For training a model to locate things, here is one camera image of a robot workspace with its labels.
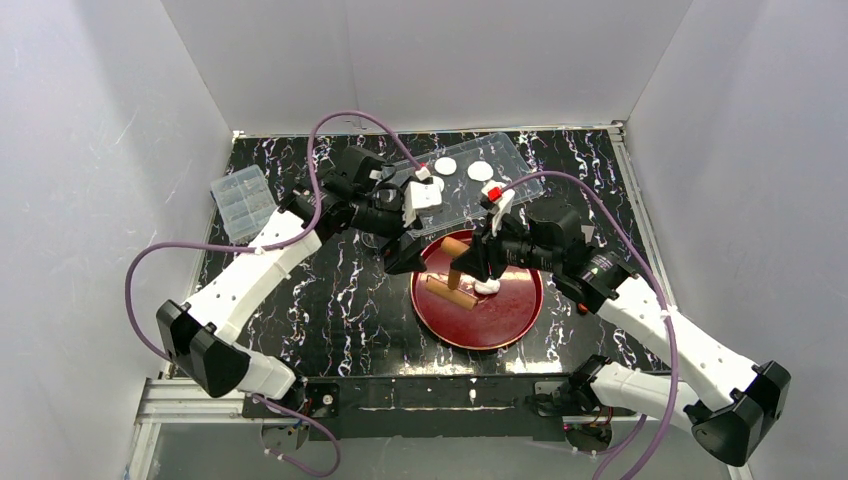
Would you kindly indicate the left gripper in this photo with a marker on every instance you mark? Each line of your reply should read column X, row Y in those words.
column 399, row 240

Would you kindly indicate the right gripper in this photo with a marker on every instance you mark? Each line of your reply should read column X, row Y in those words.
column 494, row 249

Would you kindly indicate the white dough ball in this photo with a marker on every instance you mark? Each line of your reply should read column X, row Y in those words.
column 487, row 287

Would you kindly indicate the wooden dough roller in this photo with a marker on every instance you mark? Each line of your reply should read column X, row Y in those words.
column 449, row 289

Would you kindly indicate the round red tray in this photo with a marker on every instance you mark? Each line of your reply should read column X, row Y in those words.
column 497, row 320

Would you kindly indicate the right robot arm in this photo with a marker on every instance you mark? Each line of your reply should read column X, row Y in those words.
column 727, row 400

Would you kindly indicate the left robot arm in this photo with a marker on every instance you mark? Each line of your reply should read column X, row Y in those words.
column 200, row 334

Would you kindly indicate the flat white dumpling wrapper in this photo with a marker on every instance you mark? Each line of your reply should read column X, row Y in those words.
column 480, row 171
column 445, row 166

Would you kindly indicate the clear plastic tray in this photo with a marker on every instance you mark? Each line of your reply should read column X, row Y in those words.
column 461, row 195

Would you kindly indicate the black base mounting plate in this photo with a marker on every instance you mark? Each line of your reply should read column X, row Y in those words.
column 521, row 405

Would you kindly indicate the clear compartment screw box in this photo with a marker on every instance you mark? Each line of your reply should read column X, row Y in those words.
column 244, row 202

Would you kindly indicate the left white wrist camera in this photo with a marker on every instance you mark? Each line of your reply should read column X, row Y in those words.
column 422, row 196

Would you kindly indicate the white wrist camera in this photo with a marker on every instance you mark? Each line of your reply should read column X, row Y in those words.
column 422, row 196
column 497, row 200

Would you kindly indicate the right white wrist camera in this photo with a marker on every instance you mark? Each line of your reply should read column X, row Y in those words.
column 497, row 200

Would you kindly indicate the aluminium frame rail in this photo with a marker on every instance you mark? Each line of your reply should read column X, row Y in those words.
column 181, row 401

